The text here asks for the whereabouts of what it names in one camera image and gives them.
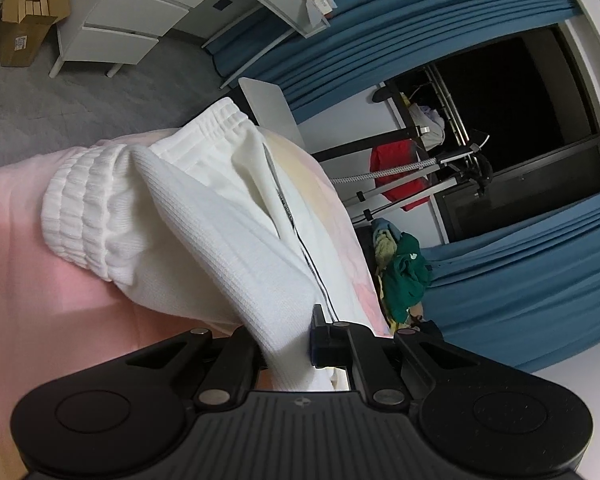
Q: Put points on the open flat cardboard box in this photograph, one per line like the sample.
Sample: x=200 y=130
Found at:
x=27 y=15

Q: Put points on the white knit sweatshirt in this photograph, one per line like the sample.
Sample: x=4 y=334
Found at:
x=190 y=220

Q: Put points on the dark window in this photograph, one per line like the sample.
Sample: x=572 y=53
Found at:
x=520 y=110

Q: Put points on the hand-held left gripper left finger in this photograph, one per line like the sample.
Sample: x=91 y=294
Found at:
x=230 y=365

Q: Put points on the metal clothes rack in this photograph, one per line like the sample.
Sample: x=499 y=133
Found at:
x=430 y=170

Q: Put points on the white drawer cabinet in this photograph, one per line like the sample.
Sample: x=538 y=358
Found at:
x=130 y=15

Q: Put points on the white garment on rack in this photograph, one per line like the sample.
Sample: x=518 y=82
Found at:
x=430 y=122

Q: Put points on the mixed clothes pile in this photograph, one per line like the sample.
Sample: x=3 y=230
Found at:
x=384 y=240

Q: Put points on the pink bed sheet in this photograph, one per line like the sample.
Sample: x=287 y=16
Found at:
x=40 y=285

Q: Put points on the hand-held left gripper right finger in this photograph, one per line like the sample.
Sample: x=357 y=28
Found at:
x=321 y=352

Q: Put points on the white flat board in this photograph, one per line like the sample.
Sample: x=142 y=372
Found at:
x=272 y=110

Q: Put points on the red garment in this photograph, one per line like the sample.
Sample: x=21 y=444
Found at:
x=395 y=160

